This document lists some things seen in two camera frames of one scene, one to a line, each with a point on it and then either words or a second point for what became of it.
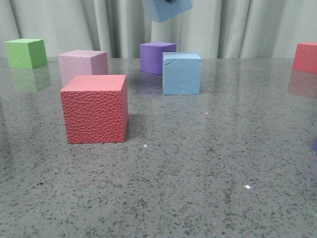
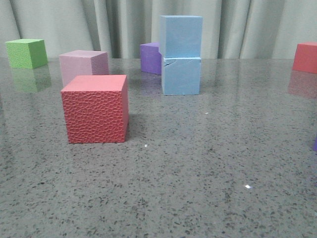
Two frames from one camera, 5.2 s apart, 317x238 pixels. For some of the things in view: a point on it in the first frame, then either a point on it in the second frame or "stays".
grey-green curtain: (214, 29) stays
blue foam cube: (161, 10) → (181, 36)
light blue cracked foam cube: (181, 73) stays
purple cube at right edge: (315, 145) stays
